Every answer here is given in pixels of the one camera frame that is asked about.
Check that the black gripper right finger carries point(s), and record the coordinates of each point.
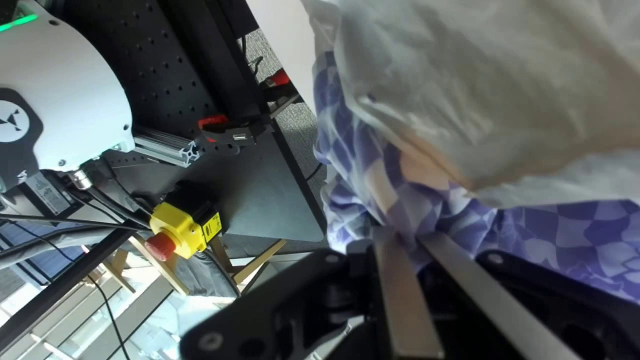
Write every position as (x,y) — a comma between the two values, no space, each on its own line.
(521,328)

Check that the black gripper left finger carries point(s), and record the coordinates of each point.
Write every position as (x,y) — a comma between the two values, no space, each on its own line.
(408,322)

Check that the purple checkered shirt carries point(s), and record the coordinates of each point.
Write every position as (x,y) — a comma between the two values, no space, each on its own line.
(366,194)

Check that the peach shirt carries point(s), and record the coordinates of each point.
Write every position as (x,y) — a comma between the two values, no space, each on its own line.
(521,102)

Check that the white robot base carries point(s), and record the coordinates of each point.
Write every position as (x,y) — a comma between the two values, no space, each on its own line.
(61,102)

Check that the yellow emergency stop button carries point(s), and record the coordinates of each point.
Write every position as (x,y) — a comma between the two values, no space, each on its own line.
(176,232)

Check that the red handled clamp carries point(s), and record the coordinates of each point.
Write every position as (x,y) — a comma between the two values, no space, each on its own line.
(225,130)

